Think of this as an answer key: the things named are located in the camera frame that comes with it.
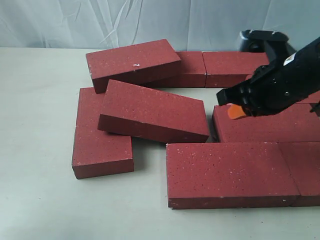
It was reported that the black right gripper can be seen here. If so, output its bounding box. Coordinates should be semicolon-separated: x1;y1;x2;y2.
216;38;320;120

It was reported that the middle row red brick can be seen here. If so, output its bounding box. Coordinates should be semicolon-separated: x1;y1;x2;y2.
212;103;320;143

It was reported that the right second row brick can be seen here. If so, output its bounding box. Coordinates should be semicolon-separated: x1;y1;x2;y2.
244;73;320;105

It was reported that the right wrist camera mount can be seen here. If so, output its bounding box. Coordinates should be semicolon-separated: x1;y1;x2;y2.
237;29;296;62

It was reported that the white backdrop curtain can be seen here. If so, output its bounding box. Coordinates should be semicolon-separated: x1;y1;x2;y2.
0;0;320;51

